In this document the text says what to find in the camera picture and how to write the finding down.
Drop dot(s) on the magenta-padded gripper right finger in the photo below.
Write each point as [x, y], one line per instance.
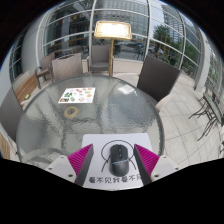
[148, 160]

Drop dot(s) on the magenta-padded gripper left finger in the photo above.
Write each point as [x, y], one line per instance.
[78, 160]

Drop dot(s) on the black computer mouse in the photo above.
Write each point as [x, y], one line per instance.
[119, 160]

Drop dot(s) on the white printed mouse pad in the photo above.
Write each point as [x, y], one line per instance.
[100, 140]

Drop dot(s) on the colourful picture menu card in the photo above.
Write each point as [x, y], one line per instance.
[77, 95]

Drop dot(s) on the wooden slat bench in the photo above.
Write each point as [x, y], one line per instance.
[4, 146]
[25, 86]

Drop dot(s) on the green metal patio table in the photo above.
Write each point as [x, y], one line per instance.
[213, 108]

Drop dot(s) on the gold menu display stand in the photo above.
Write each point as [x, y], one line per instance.
[112, 30]

